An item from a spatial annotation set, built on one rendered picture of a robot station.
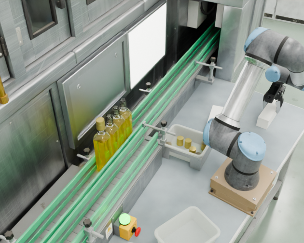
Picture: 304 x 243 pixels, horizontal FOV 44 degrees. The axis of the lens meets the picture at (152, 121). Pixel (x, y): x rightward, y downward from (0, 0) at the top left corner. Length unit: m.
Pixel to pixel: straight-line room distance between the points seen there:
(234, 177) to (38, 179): 0.80
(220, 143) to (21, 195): 0.81
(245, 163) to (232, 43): 0.98
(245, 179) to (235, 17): 1.02
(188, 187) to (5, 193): 0.80
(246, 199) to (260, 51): 0.61
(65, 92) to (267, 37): 0.81
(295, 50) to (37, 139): 1.03
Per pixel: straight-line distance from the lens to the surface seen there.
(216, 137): 1.58
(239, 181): 1.64
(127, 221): 1.53
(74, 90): 1.51
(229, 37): 2.34
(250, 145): 1.54
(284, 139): 2.11
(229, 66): 2.42
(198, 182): 1.80
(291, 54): 1.55
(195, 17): 2.50
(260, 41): 1.57
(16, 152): 1.41
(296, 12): 5.17
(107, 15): 1.65
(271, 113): 2.16
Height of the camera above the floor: 2.09
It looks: 40 degrees down
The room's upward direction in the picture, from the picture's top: straight up
